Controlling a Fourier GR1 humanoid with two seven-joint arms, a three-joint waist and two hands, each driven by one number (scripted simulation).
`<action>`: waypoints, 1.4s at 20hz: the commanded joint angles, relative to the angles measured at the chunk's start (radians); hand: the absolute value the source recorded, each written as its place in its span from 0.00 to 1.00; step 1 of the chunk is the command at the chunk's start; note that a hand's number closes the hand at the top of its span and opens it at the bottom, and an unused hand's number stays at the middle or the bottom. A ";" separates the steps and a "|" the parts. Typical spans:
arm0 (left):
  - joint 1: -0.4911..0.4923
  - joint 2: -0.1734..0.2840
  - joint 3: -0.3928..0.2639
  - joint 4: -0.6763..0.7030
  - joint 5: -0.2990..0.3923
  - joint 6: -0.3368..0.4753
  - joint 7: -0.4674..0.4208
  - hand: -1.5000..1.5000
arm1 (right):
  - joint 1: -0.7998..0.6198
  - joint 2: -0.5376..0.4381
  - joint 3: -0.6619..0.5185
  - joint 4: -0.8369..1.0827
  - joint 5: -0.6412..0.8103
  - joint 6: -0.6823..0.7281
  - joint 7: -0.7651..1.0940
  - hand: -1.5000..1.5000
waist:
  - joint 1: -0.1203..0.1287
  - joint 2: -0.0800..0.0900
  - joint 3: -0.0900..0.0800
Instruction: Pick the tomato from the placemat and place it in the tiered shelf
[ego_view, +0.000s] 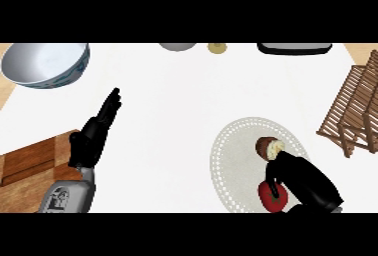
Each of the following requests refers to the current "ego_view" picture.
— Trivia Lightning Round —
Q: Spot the cupcake with cream frosting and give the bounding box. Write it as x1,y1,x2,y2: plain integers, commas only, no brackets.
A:
254,136,288,162

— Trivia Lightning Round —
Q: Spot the white and blue bowl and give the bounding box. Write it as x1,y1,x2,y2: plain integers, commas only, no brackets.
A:
0,43,91,90

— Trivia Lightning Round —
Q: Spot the grey round bowl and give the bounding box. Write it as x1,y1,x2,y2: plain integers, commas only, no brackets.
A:
158,43,198,52

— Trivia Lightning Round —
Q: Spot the red tomato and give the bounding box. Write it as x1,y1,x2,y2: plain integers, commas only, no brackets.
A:
257,180,289,213

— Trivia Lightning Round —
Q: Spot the wooden tiered shelf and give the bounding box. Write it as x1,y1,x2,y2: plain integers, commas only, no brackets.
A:
314,49,378,159

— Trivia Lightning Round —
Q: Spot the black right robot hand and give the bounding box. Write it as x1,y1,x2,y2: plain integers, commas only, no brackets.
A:
264,150,345,214

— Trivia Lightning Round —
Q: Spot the white round placemat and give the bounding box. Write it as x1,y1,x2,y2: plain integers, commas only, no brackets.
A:
210,116,310,214

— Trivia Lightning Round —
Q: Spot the wooden cutting board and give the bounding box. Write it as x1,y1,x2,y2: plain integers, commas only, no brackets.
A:
0,128,86,214

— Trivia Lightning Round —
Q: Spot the black and grey appliance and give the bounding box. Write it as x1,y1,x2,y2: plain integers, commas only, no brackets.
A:
255,43,334,56

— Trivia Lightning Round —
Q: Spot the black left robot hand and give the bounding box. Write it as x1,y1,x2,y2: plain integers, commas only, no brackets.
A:
66,87,124,169

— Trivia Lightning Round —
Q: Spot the small yellow round object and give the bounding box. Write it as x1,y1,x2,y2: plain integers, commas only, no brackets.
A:
207,43,229,55

